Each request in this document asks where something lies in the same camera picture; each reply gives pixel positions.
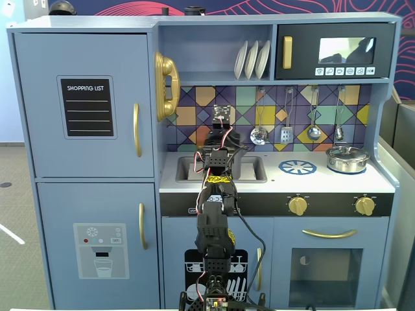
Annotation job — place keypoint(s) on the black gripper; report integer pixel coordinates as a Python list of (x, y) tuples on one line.
[(216, 137)]

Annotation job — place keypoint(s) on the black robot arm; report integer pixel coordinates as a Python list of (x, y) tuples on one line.
[(212, 226)]

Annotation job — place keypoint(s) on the steel pot with lid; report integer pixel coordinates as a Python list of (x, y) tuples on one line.
[(347, 160)]

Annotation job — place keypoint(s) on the steel slotted skimmer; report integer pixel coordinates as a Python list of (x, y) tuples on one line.
[(258, 135)]

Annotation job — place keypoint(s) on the steel slotted spatula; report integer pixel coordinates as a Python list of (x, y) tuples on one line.
[(287, 134)]

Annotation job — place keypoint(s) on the white plate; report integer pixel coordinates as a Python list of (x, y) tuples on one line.
[(262, 60), (251, 61), (240, 61)]

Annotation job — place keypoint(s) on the steel ladle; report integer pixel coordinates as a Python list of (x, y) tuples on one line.
[(314, 133)]

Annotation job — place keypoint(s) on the gold toy telephone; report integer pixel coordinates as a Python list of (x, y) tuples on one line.
[(167, 84)]

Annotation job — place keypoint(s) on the gold stove knob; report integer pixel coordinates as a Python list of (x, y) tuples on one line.
[(298, 205), (365, 205)]

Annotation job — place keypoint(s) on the small steel whisk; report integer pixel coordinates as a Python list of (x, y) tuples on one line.
[(339, 133)]

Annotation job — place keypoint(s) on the black toy microwave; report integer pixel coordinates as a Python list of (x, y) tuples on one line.
[(334, 68)]

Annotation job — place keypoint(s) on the blue wooden toy kitchen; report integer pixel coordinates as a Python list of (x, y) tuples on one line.
[(97, 162)]

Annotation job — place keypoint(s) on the small black cap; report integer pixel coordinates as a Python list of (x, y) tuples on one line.
[(165, 11)]

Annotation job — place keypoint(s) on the light blue desk divider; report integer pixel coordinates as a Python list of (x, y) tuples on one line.
[(407, 194)]

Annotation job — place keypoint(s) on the black helmet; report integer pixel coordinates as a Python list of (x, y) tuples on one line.
[(63, 8)]

